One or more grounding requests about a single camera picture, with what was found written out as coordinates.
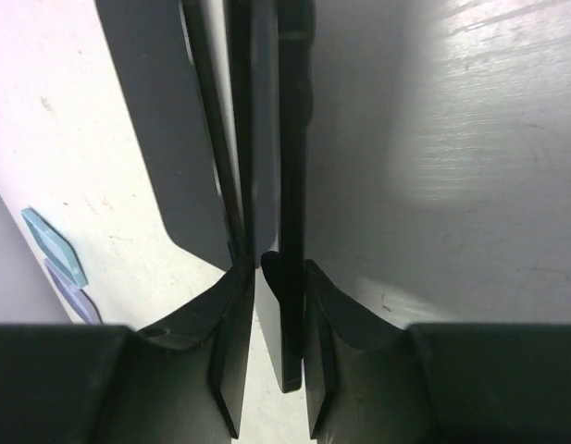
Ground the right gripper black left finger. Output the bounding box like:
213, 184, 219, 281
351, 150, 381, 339
0, 263, 254, 443

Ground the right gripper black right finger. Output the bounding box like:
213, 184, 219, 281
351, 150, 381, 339
304, 261, 571, 443

